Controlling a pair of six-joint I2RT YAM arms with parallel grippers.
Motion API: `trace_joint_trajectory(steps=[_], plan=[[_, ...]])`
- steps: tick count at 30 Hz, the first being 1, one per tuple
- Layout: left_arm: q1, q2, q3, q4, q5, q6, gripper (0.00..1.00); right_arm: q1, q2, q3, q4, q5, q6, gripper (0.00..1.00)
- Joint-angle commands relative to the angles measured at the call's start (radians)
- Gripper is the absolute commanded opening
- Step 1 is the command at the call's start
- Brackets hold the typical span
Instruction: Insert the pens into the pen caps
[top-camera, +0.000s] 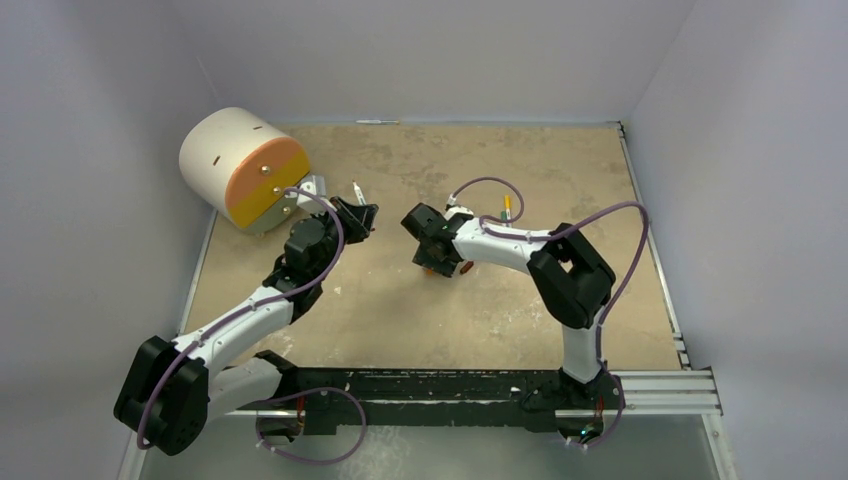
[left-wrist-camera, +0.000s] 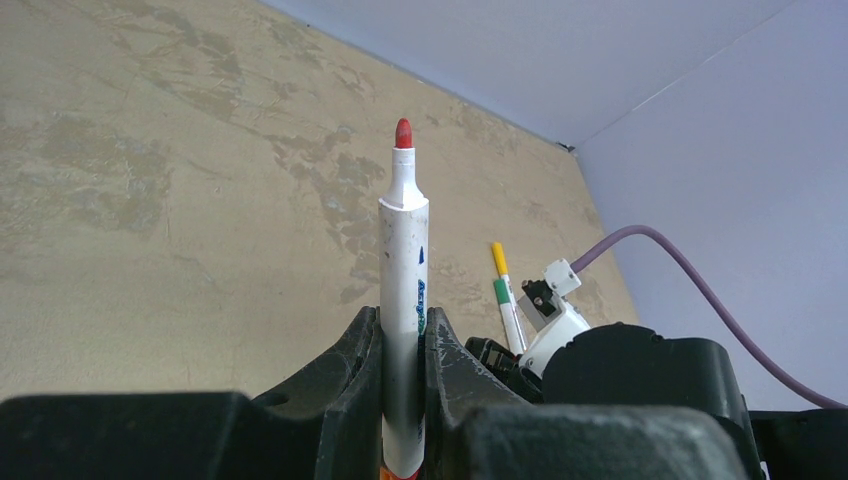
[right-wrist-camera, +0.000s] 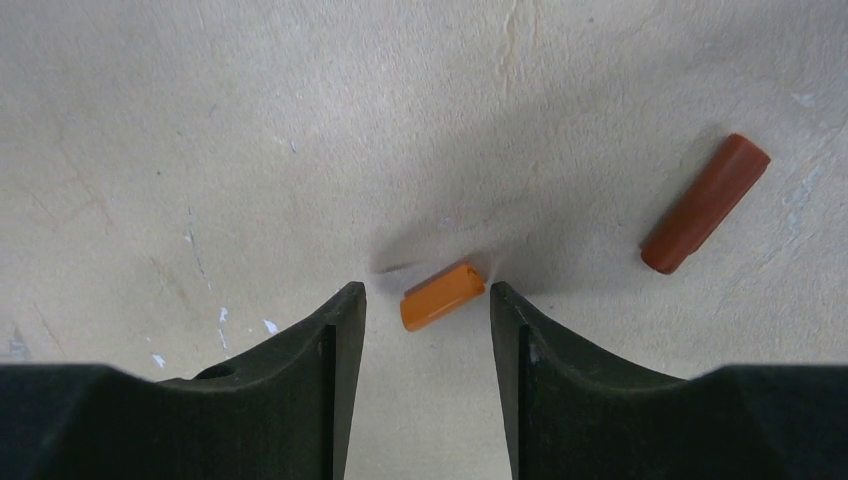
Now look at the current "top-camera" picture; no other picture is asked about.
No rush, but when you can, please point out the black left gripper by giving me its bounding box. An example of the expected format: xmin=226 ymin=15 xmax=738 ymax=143
xmin=310 ymin=197 xmax=376 ymax=282

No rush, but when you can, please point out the white pen red tip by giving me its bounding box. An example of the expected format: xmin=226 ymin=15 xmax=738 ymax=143
xmin=352 ymin=181 xmax=367 ymax=206

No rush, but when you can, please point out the white pen orange tip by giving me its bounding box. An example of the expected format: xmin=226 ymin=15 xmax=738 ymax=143
xmin=355 ymin=119 xmax=401 ymax=126

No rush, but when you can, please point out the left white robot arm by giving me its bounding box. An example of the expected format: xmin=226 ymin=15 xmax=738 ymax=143
xmin=113 ymin=195 xmax=379 ymax=456

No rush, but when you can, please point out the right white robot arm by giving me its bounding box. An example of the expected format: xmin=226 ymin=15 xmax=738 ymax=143
xmin=401 ymin=203 xmax=616 ymax=407

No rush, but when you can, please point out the round cream drawer cabinet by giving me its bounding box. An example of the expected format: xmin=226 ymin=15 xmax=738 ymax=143
xmin=178 ymin=107 xmax=311 ymax=235

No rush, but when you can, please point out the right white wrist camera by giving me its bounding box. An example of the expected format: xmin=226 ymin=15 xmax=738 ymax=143
xmin=444 ymin=205 xmax=474 ymax=220

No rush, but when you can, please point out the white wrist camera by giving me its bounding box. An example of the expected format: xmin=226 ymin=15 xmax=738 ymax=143
xmin=444 ymin=205 xmax=474 ymax=220
xmin=284 ymin=174 xmax=327 ymax=215

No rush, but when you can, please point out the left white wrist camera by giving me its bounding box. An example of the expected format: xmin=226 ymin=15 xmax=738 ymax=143
xmin=284 ymin=174 xmax=327 ymax=215

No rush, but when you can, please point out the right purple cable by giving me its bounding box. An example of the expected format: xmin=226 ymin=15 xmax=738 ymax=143
xmin=447 ymin=176 xmax=651 ymax=452

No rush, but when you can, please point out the purple cable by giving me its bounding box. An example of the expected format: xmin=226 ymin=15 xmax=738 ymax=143
xmin=447 ymin=176 xmax=651 ymax=452
xmin=135 ymin=186 xmax=367 ymax=465

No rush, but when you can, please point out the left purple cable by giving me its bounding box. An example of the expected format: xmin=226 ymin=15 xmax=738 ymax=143
xmin=135 ymin=186 xmax=367 ymax=465

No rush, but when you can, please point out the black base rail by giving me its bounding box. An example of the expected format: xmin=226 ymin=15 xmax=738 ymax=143
xmin=233 ymin=367 xmax=631 ymax=439

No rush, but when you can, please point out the aluminium frame rail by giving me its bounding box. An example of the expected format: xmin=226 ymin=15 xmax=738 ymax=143
xmin=120 ymin=358 xmax=737 ymax=479

